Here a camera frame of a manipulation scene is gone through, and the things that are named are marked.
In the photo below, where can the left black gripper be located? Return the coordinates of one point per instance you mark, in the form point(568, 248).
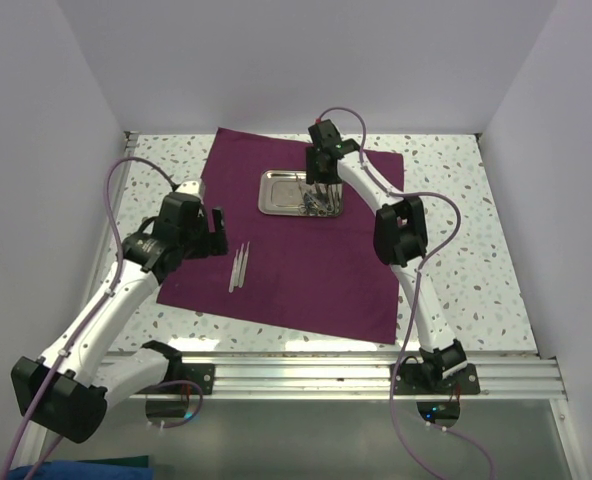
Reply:
point(213, 244)

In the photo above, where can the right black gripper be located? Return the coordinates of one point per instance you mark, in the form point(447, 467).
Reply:
point(312, 174)

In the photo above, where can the steel instrument tray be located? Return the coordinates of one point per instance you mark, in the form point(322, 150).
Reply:
point(279, 193)

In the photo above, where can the steel tweezers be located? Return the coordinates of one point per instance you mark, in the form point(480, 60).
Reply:
point(234, 277)
point(242, 265)

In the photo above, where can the purple cloth wrap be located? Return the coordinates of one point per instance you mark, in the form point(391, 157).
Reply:
point(318, 275)

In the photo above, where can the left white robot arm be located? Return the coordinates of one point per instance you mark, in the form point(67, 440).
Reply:
point(65, 390)

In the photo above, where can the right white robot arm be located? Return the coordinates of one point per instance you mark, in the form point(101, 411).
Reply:
point(400, 240)

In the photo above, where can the steel scissors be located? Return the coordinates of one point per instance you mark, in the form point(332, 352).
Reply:
point(309, 205)

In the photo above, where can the steel hemostat clamp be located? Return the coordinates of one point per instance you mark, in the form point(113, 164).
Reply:
point(329, 199)

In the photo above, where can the green cloth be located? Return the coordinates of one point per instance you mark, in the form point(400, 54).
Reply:
point(140, 461)

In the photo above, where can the blue cloth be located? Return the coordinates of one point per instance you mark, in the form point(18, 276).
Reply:
point(91, 471)

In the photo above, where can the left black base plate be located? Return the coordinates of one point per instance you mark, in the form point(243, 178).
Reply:
point(203, 374)

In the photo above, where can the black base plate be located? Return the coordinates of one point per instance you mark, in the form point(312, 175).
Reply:
point(411, 379)
point(203, 374)

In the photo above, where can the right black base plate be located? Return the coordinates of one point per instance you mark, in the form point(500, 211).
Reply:
point(411, 379)

